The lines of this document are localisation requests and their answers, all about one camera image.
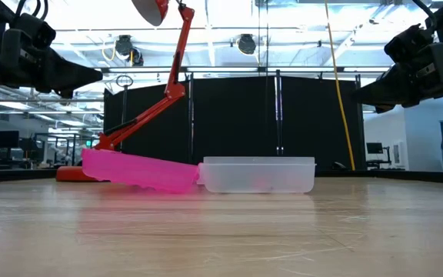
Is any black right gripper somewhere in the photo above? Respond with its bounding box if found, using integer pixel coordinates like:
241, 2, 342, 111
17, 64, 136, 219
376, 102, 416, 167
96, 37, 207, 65
353, 40, 443, 115

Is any pink translucent box half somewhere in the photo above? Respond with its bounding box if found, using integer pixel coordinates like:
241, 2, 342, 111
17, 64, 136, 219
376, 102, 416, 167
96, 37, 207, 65
81, 148, 201, 195

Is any clear translucent box half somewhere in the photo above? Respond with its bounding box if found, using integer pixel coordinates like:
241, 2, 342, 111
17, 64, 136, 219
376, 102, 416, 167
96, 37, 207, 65
196, 155, 318, 195

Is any small black computer monitor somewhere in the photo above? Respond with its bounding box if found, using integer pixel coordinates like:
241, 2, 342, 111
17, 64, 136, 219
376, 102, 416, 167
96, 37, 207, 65
365, 142, 385, 155

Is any black round ceiling device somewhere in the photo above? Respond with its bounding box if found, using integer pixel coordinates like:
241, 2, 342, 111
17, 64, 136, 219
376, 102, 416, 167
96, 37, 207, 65
236, 33, 258, 55
114, 34, 145, 68

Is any black curtain panel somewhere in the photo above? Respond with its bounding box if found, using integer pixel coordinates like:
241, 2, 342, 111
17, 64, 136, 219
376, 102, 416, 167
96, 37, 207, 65
281, 75, 367, 171
192, 75, 279, 162
103, 78, 192, 165

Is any large black computer monitor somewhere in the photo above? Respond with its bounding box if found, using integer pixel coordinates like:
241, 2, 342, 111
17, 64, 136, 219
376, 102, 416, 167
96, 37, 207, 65
0, 129, 20, 150

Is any red articulated desk lamp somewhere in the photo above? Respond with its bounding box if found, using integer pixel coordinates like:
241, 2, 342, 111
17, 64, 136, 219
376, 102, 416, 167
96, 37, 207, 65
55, 0, 196, 183

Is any yellow hanging cable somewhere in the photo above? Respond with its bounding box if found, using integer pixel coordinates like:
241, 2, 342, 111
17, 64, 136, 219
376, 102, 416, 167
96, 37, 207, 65
323, 0, 357, 172

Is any white wall box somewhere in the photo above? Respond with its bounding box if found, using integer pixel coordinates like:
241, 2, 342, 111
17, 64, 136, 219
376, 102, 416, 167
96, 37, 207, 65
391, 141, 405, 167

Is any black stand with ring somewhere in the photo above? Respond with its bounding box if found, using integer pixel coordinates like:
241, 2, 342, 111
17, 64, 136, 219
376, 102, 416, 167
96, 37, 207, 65
115, 74, 135, 153

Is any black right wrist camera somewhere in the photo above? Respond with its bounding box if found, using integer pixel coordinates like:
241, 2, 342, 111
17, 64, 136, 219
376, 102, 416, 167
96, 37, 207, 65
383, 22, 443, 90

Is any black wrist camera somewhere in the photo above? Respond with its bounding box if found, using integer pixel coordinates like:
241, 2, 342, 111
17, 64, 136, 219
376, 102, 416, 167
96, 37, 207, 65
383, 22, 443, 90
0, 12, 58, 73

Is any black metal frame workstation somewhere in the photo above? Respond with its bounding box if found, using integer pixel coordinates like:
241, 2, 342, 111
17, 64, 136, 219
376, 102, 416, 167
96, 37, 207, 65
18, 132, 94, 169

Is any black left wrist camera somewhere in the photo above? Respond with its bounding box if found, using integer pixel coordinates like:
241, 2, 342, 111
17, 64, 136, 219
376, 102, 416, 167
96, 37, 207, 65
0, 12, 58, 73

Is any black table border rail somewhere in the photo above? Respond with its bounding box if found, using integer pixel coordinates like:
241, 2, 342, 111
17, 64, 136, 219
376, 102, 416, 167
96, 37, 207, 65
0, 168, 443, 185

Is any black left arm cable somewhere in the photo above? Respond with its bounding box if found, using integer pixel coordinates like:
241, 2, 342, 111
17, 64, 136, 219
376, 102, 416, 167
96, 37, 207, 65
12, 0, 50, 20

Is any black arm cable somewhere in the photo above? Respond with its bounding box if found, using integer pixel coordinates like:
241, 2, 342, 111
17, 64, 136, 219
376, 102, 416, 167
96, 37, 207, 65
411, 0, 438, 28
12, 0, 50, 20

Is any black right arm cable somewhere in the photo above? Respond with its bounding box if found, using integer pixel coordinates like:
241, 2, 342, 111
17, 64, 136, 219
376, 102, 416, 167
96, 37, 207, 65
411, 0, 438, 28

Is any overhead metal frame bar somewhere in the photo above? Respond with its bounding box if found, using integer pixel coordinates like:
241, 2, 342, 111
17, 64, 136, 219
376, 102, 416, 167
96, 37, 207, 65
94, 65, 394, 75

